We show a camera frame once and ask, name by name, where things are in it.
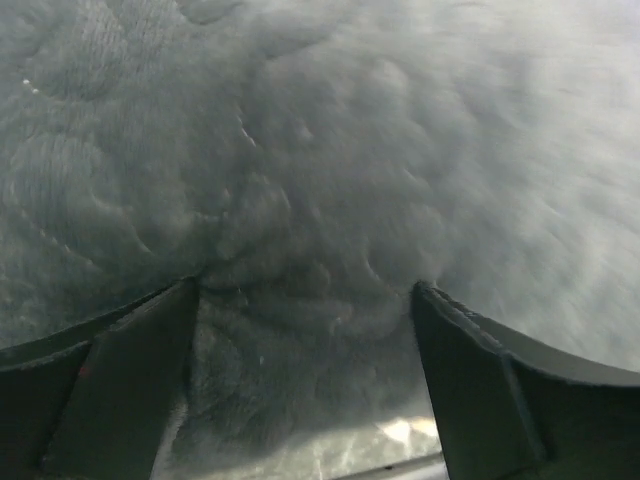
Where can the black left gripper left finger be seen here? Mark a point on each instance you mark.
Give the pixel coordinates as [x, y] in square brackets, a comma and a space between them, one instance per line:
[93, 401]

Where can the grey quilted plush pillowcase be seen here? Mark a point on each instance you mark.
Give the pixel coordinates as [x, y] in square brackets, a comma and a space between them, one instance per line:
[306, 163]

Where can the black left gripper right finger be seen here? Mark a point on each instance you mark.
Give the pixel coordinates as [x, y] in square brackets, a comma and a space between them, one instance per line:
[510, 407]

